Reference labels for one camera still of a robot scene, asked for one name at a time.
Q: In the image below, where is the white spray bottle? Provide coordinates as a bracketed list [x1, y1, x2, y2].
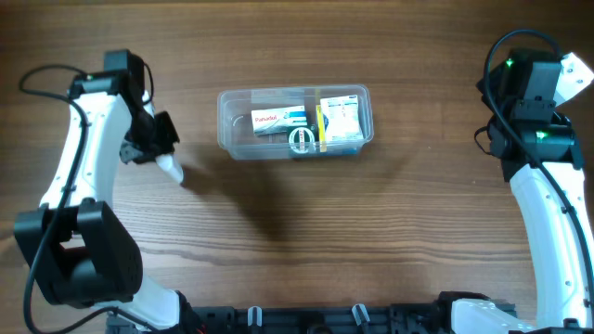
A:
[156, 154, 184, 184]

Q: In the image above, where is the white Panadol box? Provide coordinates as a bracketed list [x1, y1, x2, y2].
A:
[251, 106, 307, 135]

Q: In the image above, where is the green Zam-Buk ointment box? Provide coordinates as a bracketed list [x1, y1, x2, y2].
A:
[287, 125, 316, 158]

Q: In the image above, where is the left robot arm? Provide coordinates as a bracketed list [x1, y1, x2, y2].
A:
[14, 49, 206, 333]

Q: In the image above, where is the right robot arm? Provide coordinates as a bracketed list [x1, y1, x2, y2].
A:
[441, 48, 593, 333]

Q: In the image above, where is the clear plastic container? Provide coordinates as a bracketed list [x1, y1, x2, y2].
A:
[217, 84, 374, 161]

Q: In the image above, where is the yellow blue lozenge box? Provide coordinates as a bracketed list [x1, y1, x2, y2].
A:
[316, 105, 327, 153]

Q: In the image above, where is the white plaster box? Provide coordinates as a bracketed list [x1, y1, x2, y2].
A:
[320, 95, 363, 142]

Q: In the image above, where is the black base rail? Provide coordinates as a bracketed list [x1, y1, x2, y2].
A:
[105, 303, 519, 334]

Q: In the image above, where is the right black cable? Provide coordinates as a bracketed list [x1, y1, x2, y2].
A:
[472, 28, 594, 298]

